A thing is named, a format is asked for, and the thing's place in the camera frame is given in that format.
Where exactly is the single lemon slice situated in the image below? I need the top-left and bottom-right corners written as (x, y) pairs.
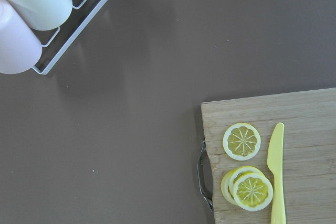
top-left (223, 123), bottom-right (261, 161)

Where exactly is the yellow plastic knife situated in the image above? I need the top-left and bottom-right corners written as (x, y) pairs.
top-left (267, 122), bottom-right (286, 223)

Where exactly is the top stacked lemon slice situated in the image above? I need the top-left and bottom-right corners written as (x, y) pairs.
top-left (232, 173), bottom-right (273, 211)

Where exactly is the pink plastic cup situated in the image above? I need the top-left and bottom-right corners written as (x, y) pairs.
top-left (1, 0), bottom-right (42, 74)

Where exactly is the white wire cup rack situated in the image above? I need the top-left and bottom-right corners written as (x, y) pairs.
top-left (32, 0), bottom-right (108, 75)

